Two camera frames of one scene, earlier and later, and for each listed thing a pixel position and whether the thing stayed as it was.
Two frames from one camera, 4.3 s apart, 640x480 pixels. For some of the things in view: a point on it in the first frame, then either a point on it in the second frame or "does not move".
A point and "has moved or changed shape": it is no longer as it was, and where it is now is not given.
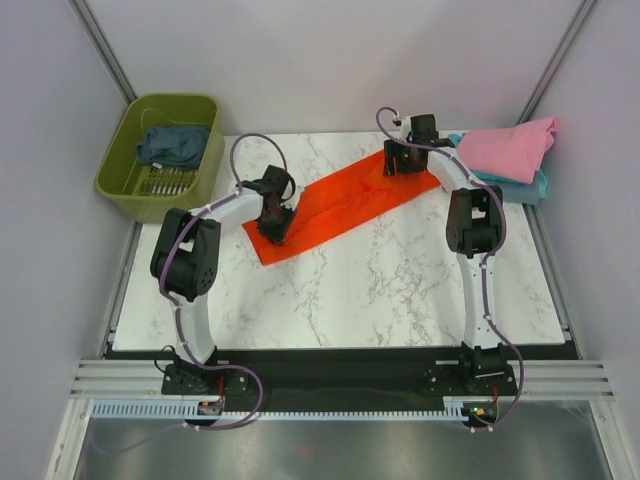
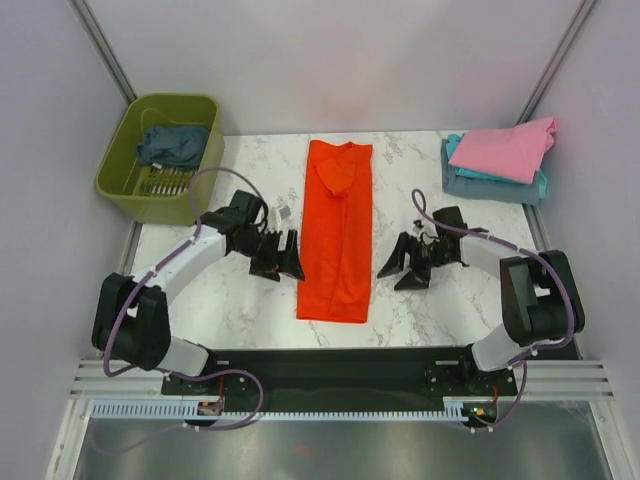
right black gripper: x=392 y=150 → x=412 y=280
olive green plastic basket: x=166 y=155 does not move
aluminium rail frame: x=562 y=379 does not move
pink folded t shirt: x=513 y=153 does not move
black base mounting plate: x=338 y=376 does not move
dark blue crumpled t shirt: x=174 y=147 does not move
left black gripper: x=277 y=236 → x=279 y=261
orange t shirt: x=342 y=201 has moved or changed shape
